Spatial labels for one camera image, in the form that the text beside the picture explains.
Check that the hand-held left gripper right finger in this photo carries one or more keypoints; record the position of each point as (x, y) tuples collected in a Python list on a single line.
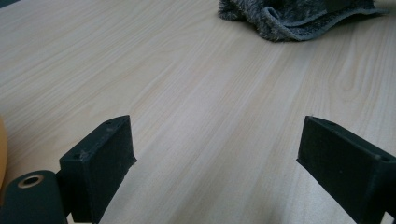
[(345, 168)]

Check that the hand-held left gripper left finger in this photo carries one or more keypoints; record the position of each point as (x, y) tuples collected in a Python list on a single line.
[(93, 174)]

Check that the orange round ball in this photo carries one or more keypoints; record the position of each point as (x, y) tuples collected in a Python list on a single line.
[(2, 152)]

